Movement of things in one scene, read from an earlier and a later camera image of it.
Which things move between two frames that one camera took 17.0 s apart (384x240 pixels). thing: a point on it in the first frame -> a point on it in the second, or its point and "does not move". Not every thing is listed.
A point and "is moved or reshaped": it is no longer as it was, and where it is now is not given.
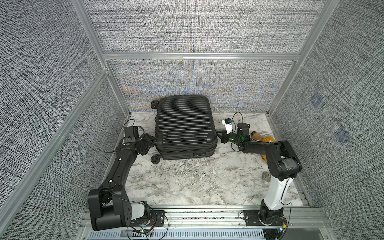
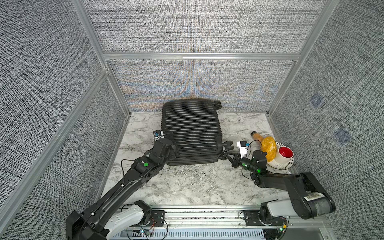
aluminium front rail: x=220 y=217 does not move
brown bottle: x=256 y=136 does not move
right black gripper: x=223 y=136 -> x=234 y=161
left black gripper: x=149 y=139 -> x=174 y=152
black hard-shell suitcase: x=184 y=128 is moved or reshaped
